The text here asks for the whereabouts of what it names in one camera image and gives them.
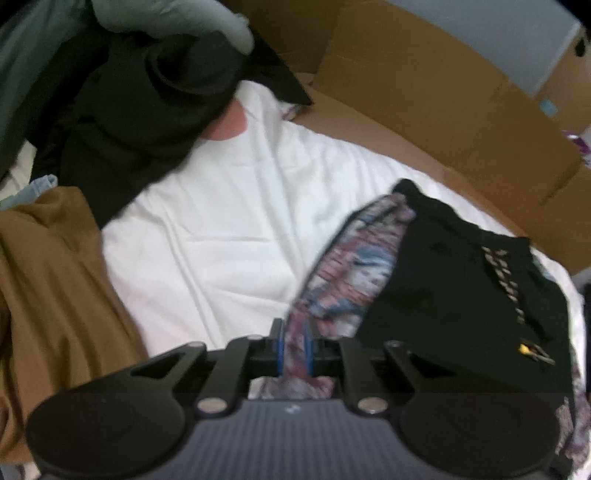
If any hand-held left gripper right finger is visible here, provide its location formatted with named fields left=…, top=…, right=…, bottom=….
left=303, top=323, right=458, bottom=418

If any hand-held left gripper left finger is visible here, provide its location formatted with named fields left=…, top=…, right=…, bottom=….
left=130, top=318, right=291, bottom=418

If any black garment with patterned lining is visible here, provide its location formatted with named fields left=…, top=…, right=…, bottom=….
left=249, top=179, right=589, bottom=472

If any white bear print blanket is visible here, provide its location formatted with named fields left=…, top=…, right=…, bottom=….
left=9, top=80, right=585, bottom=365

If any brown garment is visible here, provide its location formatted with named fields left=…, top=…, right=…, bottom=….
left=0, top=187, right=148, bottom=464

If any black cloth pile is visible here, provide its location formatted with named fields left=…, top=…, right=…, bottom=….
left=28, top=28, right=315, bottom=229

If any cardboard box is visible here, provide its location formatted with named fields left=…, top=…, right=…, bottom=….
left=536, top=23, right=591, bottom=134
left=222, top=0, right=591, bottom=273

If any light blue cloth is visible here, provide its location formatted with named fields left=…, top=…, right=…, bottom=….
left=0, top=174, right=58, bottom=210

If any purple white label strip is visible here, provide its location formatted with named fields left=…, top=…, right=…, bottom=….
left=561, top=129, right=591, bottom=160

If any pale grey-green cloth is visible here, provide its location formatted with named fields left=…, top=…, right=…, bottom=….
left=90, top=0, right=254, bottom=54

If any dark teal cloth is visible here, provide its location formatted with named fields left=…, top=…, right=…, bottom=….
left=0, top=0, right=112, bottom=171

